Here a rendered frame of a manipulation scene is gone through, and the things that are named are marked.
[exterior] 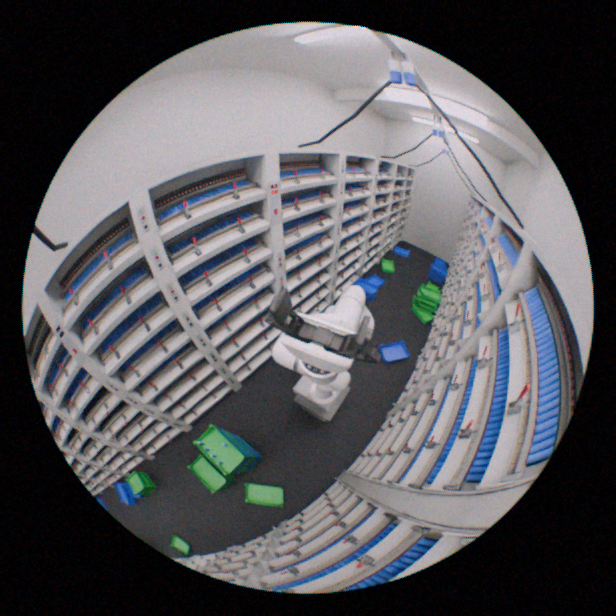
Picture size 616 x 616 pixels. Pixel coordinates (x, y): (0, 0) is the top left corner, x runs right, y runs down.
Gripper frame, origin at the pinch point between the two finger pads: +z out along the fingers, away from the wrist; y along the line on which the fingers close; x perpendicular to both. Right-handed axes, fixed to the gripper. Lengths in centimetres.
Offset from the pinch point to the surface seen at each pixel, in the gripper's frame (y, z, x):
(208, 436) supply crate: 52, -96, -66
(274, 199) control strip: 57, -37, 73
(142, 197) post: 79, 6, 19
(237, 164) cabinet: 80, -14, 77
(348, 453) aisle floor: -42, -149, -45
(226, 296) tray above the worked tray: 74, -77, 24
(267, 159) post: 59, -13, 78
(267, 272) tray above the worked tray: 63, -86, 54
